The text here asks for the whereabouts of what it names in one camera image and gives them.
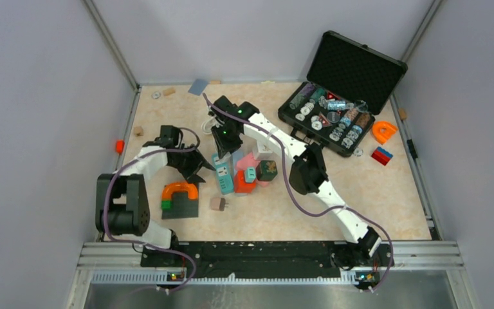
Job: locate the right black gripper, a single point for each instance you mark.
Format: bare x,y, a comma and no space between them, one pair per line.
224,147

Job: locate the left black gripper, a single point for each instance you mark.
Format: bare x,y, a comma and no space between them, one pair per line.
197,161

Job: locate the teal power strip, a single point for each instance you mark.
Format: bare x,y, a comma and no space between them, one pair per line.
223,173

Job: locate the pink triangular power strip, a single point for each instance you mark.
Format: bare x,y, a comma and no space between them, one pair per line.
249,161

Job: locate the teal small plug adapter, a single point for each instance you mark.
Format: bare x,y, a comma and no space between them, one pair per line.
250,175

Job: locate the red cube socket adapter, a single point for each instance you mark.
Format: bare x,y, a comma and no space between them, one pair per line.
241,186

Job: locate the dark green cube adapter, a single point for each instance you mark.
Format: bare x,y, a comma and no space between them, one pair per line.
266,170

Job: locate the white cube socket adapter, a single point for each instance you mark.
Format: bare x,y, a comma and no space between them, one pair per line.
261,152

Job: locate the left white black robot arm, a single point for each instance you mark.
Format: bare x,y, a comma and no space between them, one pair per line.
122,206

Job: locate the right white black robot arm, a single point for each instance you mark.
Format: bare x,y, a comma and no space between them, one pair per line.
303,168

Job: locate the pink brown charger plug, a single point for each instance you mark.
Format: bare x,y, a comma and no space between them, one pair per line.
218,204

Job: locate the orange arch block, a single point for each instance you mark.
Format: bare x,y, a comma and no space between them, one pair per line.
189,188

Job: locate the dark grey building baseplate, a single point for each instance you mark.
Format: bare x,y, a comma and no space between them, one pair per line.
182,208

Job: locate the green small brick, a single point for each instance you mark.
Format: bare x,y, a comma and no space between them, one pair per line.
166,204

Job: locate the grey blue card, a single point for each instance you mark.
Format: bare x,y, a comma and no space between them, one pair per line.
198,87

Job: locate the wooden block left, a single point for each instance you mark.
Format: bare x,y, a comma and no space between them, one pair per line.
138,131

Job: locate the wooden block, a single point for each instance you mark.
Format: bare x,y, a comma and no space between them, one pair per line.
138,131
402,114
168,91

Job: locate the wooden block top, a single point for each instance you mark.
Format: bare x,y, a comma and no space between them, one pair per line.
168,91

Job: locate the red orange clip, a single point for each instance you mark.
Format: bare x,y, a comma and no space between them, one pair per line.
119,146

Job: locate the metal washer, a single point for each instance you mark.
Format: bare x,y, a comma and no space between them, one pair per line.
156,95

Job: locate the black open case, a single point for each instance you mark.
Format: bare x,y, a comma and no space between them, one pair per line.
346,87

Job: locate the red blue brick stack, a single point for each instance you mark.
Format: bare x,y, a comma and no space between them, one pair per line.
382,156

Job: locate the orange arch toy right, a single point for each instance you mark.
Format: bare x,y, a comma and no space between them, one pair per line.
382,131

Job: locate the wooden block right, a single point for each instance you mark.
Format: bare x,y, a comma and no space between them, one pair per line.
402,114

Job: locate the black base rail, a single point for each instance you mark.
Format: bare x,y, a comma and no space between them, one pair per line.
266,259

